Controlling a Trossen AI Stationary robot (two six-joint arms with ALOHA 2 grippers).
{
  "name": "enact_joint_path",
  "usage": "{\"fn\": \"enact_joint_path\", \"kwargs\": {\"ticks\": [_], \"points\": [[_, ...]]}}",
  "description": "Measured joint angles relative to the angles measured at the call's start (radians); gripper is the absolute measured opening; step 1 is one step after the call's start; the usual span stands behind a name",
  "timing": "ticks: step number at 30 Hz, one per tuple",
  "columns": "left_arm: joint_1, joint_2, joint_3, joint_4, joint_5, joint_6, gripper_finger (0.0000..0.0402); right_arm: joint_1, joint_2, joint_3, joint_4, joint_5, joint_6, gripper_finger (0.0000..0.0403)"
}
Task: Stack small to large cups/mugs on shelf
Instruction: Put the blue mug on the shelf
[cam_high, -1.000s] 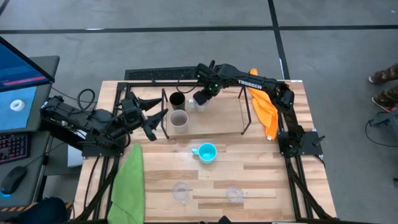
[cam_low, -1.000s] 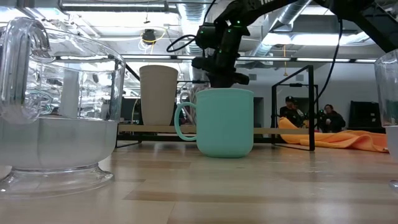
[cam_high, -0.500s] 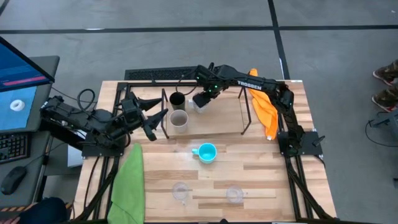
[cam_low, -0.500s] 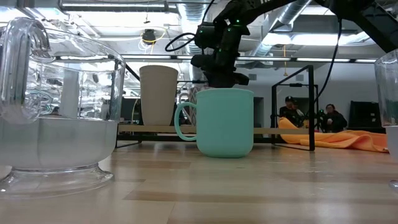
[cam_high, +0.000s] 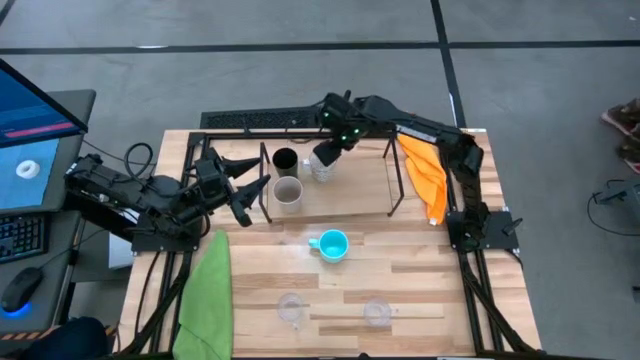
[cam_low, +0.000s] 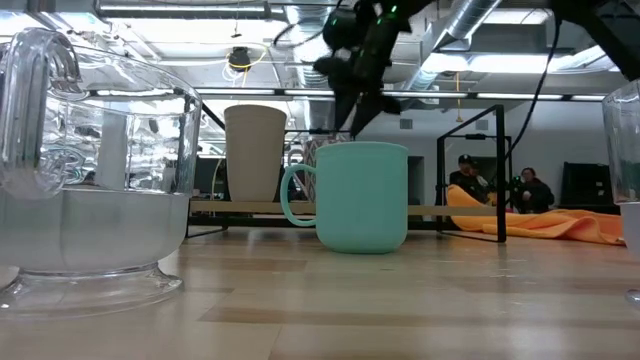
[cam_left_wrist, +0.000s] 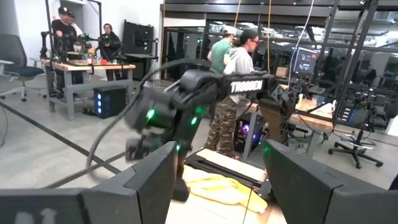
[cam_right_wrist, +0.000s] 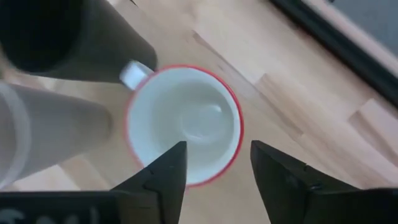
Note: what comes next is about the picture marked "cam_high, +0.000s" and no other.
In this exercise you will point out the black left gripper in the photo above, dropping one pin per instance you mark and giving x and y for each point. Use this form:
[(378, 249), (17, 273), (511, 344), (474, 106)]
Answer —
[(212, 180)]

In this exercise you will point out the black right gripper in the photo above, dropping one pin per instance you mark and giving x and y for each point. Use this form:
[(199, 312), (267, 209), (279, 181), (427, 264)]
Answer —
[(345, 120)]

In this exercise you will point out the grey white patterned cup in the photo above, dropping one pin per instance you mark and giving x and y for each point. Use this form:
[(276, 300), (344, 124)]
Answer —
[(322, 172)]

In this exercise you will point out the beige cup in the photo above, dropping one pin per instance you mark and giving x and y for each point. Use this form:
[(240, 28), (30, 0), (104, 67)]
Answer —
[(288, 192)]

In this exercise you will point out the black cup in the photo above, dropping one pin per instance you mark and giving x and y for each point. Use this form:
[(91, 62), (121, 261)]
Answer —
[(285, 160)]

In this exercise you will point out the teal mug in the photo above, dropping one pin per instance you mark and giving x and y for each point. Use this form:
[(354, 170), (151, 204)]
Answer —
[(334, 245)]

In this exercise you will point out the clear glass mug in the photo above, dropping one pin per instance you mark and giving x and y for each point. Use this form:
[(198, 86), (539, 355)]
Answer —
[(377, 311), (291, 306)]

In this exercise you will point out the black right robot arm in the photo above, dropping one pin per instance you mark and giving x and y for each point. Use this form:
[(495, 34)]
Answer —
[(450, 145)]

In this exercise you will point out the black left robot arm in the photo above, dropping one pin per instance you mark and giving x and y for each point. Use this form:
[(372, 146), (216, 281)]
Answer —
[(140, 195)]

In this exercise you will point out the black floor vent grille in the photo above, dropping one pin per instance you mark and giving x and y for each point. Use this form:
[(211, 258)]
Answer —
[(260, 118)]

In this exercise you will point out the orange cloth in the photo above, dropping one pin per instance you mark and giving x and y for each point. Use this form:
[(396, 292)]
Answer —
[(425, 175)]

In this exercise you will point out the green cloth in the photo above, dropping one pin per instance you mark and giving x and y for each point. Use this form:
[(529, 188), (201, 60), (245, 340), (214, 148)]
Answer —
[(207, 300)]

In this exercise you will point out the white box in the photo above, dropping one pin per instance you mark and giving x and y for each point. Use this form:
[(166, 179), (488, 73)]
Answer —
[(120, 252)]

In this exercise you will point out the grey desk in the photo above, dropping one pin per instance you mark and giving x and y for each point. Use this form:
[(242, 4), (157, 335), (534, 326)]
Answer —
[(75, 110)]

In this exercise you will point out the white tape roll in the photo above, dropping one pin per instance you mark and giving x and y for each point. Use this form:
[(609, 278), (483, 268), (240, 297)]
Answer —
[(27, 169)]

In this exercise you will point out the computer monitor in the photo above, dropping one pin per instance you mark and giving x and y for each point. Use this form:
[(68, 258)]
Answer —
[(30, 110)]

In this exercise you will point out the backlit keyboard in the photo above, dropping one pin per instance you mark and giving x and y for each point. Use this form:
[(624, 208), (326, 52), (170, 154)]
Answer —
[(20, 237)]

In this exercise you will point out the dark blue seat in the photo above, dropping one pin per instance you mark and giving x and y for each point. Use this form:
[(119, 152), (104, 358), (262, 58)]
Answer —
[(70, 340)]

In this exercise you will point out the black computer mouse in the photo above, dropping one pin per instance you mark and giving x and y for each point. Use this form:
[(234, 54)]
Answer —
[(20, 290)]

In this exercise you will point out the person's foot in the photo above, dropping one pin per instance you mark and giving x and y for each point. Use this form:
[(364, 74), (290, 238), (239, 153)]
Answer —
[(625, 130)]

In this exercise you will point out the black metal table frame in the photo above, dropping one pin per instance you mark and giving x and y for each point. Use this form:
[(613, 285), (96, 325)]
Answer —
[(192, 150)]

